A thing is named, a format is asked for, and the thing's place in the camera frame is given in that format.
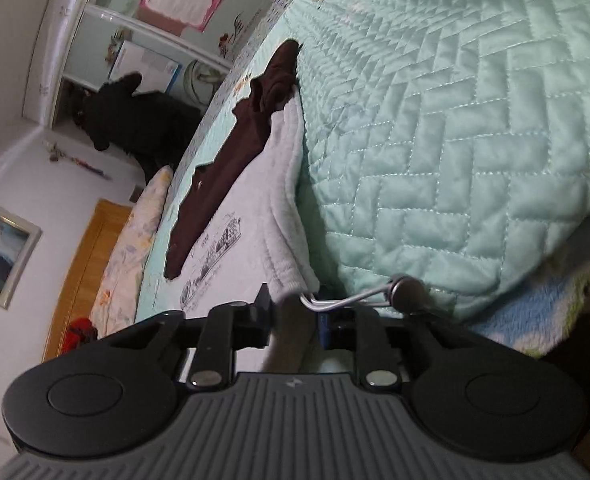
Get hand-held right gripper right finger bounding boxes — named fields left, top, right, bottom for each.
left=316, top=305, right=476, bottom=391

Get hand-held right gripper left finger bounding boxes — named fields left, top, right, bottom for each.
left=107, top=282, right=276, bottom=392

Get grey and maroon sweatshirt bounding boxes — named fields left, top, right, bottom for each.
left=164, top=39, right=322, bottom=376

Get floral pillow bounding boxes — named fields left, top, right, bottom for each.
left=89, top=166, right=174, bottom=338

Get wooden headboard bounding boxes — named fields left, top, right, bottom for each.
left=41, top=199, right=134, bottom=363

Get red cloth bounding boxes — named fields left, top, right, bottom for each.
left=62, top=316, right=99, bottom=357

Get fuzzy blue green blanket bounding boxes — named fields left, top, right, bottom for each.
left=467, top=237, right=590, bottom=361

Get bee print quilted bedspread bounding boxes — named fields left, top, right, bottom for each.
left=135, top=0, right=590, bottom=341

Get framed picture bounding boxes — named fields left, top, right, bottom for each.
left=0, top=191, right=43, bottom=309

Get pale green wardrobe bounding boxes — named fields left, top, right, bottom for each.
left=22, top=0, right=296, bottom=131

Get hanging wall ornament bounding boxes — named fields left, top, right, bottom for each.
left=45, top=141, right=112, bottom=182

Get blue bordered wall poster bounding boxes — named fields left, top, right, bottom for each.
left=110, top=40, right=180, bottom=96

